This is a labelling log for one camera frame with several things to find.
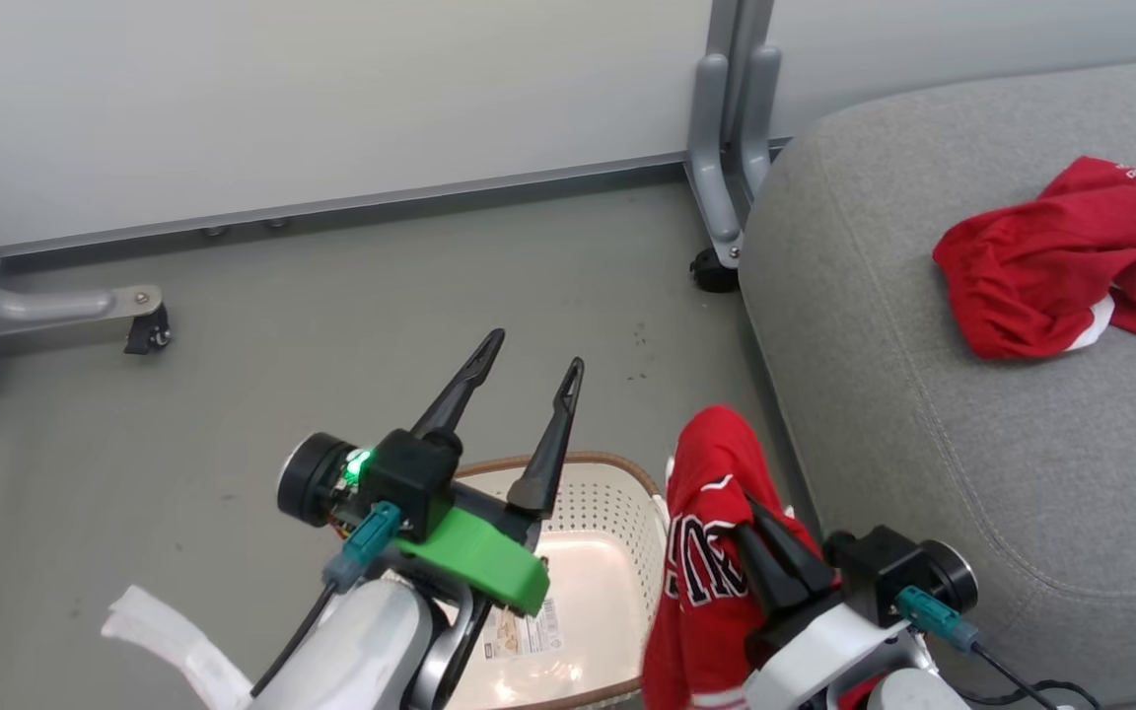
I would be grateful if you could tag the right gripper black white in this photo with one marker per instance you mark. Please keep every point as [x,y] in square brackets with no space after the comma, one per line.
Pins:
[874,567]

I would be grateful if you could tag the left gripper black green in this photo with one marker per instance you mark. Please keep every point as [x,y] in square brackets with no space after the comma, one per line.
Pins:
[420,473]

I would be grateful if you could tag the red jersey black white lettering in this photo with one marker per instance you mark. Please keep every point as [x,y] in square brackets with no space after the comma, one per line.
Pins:
[711,463]

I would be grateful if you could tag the red garment white trim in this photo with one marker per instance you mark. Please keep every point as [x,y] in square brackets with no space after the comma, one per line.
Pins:
[1031,276]

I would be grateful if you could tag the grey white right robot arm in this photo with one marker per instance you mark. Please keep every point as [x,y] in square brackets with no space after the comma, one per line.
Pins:
[908,690]

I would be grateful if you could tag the grey fabric sofa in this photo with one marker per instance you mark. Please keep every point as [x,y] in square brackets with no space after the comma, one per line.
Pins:
[1022,473]

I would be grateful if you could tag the white perforated laundry basket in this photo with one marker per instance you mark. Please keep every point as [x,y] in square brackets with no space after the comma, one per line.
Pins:
[598,552]

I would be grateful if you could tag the white printed basket label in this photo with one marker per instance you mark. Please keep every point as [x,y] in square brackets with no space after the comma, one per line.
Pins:
[529,636]

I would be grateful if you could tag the black caster wheel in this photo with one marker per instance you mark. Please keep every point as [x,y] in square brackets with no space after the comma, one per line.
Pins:
[714,271]
[147,333]

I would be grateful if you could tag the upright double grey partition foot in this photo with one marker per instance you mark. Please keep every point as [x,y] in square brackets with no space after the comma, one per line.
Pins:
[716,177]

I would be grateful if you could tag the white fabric strip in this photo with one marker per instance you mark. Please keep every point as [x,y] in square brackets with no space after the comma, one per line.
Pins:
[169,636]

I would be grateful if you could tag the long grey partition foot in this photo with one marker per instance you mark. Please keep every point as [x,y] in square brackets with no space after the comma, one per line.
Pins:
[55,308]

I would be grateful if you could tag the grey partition base rail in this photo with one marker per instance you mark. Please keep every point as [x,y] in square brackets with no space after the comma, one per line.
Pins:
[331,209]

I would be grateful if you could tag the grey partition post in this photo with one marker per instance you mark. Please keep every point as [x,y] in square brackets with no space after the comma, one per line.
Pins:
[741,25]

